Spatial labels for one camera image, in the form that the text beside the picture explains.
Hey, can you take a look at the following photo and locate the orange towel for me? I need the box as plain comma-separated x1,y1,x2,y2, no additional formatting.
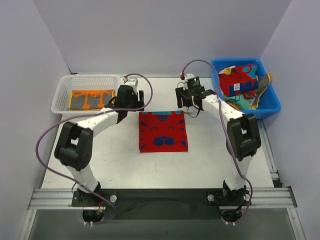
68,89,116,111

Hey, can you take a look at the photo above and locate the red blue towel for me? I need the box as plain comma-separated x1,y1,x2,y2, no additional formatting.
218,64,259,97
138,110,189,153

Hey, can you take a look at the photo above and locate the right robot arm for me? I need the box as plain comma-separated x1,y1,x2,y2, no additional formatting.
175,86,261,192

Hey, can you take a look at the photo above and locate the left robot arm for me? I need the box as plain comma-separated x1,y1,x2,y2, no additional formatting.
54,78,144,196

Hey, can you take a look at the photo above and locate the white perforated plastic basket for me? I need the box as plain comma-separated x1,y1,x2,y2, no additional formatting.
51,74,120,116

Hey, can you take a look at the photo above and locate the teal patterned towel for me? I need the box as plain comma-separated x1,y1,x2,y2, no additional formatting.
223,94,257,110

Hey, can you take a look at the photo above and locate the grey orange-edged towel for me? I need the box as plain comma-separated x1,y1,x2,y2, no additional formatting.
251,72,272,109

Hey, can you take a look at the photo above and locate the black base mat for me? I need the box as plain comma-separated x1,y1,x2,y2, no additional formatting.
71,188,251,222

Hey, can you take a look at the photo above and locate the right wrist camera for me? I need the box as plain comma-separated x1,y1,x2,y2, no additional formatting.
180,73,201,90

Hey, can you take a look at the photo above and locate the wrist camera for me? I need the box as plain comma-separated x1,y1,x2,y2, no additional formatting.
180,73,201,90
122,77,139,88

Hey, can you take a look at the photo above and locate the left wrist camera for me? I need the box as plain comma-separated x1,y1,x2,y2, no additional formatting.
122,77,139,88

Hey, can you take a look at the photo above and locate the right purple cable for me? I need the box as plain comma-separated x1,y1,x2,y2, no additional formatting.
179,59,253,223

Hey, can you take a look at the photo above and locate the purple cable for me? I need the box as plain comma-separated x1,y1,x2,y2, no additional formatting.
179,59,253,223
35,72,153,225

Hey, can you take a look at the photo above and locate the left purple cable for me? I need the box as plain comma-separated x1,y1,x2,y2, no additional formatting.
35,72,153,225

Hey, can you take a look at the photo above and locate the aluminium front rail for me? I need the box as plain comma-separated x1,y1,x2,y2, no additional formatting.
20,187,306,240

